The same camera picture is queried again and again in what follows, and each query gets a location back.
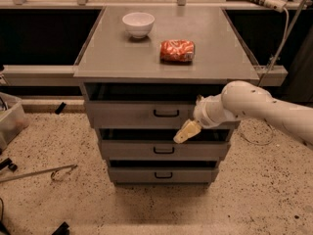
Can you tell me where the clear plastic storage bin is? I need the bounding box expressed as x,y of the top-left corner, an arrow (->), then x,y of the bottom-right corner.
0,92 -> 29,152

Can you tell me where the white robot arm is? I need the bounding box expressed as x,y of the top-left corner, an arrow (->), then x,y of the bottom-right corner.
173,81 -> 313,148

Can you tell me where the grey side rail beam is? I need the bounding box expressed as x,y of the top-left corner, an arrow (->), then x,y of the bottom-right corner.
1,65 -> 78,86

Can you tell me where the black block on floor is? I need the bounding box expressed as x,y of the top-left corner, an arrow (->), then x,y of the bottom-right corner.
55,102 -> 67,115

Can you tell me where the black object bottom edge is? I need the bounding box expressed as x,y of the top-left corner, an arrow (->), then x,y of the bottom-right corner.
52,222 -> 69,235

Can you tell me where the grey middle drawer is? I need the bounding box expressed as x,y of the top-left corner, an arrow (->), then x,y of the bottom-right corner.
99,140 -> 230,161

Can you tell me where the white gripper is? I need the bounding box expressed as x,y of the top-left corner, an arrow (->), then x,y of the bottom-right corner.
173,94 -> 239,144

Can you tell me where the black clip on floor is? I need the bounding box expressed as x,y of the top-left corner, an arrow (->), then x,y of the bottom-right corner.
0,158 -> 18,171

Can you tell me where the grey top drawer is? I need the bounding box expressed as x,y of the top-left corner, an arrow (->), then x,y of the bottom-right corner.
85,101 -> 195,129

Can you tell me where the white cable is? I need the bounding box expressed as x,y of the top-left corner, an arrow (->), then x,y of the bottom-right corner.
238,7 -> 291,147

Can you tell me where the grey drawer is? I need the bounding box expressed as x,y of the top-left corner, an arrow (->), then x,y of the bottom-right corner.
85,101 -> 195,129
99,140 -> 230,161
108,167 -> 219,184

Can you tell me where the metal rod on floor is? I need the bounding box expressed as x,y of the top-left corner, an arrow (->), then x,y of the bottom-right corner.
0,164 -> 77,183

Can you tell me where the white ceramic bowl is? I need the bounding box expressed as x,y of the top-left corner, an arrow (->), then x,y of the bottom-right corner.
122,12 -> 155,38

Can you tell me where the grey drawer cabinet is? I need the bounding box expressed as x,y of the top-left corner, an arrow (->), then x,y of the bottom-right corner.
74,5 -> 259,184

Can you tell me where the crushed orange soda can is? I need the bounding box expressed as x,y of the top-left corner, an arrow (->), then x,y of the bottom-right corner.
159,39 -> 195,63

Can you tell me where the grey bottom drawer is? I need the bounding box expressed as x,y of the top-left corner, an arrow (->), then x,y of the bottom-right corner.
108,167 -> 219,184

